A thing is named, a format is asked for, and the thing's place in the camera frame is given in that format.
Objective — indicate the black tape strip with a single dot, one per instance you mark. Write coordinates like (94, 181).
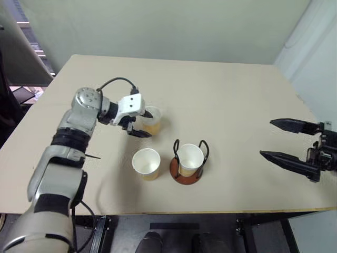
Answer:
(174, 226)

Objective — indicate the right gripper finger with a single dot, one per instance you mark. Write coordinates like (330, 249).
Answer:
(295, 125)
(292, 164)

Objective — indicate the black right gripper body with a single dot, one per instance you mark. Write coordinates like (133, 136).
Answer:
(325, 155)

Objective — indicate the paper cup with yellow band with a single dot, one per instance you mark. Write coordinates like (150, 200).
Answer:
(154, 124)
(146, 163)
(190, 159)

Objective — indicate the black table frame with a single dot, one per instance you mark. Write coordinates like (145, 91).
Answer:
(126, 232)

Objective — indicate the grey flat panel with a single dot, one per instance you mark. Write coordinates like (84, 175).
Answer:
(21, 52)

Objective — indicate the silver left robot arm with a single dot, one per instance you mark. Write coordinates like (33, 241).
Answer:
(76, 124)

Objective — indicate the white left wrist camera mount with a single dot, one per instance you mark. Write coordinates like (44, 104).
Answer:
(130, 103)

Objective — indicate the dark rounded shape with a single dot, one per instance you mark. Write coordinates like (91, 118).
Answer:
(149, 242)

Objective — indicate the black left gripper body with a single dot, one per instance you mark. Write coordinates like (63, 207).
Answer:
(128, 121)

